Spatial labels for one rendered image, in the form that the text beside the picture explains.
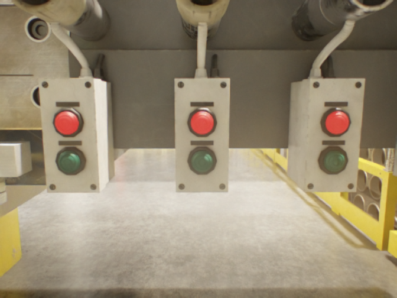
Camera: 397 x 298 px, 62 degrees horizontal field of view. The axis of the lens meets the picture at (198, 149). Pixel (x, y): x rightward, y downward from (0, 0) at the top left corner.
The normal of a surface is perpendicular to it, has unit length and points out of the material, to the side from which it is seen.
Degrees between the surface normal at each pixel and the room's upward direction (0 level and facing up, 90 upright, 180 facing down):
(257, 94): 90
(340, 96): 90
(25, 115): 90
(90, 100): 90
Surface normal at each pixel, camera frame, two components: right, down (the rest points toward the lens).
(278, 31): 0.01, 0.16
